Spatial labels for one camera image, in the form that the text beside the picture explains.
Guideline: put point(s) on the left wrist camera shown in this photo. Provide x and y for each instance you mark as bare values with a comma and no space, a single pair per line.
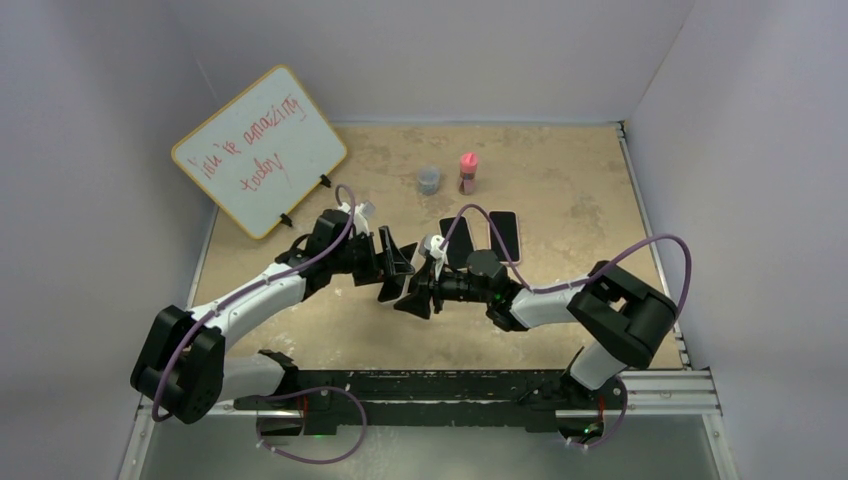
360,214

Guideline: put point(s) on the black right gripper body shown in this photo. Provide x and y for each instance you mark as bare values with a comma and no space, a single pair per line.
456,285

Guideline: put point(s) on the pink capped marker jar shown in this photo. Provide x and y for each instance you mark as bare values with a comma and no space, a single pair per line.
468,168

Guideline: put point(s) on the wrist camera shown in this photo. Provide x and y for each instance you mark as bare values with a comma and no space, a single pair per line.
434,247
360,214

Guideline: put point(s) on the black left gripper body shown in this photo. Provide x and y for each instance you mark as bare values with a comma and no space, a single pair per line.
359,260

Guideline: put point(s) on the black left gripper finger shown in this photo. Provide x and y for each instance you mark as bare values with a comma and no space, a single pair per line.
392,289
394,260

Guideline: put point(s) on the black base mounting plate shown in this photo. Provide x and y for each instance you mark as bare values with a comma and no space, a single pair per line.
537,401

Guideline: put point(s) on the phone in pink case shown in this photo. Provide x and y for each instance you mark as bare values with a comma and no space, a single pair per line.
504,236

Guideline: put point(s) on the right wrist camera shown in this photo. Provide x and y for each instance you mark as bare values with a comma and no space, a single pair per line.
434,247

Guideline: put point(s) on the yellow framed whiteboard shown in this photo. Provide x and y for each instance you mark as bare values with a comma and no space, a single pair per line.
262,153

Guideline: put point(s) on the aluminium table edge rail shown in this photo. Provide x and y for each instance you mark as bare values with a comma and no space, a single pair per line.
653,247

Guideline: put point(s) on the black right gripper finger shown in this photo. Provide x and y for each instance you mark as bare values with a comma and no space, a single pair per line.
425,277
416,302

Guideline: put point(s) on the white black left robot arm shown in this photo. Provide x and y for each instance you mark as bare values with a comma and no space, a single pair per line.
181,366

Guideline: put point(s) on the clear plastic cup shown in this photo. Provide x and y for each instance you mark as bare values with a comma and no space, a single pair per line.
428,180

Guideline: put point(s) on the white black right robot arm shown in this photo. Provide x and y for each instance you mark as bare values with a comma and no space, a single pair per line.
627,318

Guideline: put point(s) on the phone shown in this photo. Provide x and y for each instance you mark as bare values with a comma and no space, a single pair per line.
395,284
460,245
504,236

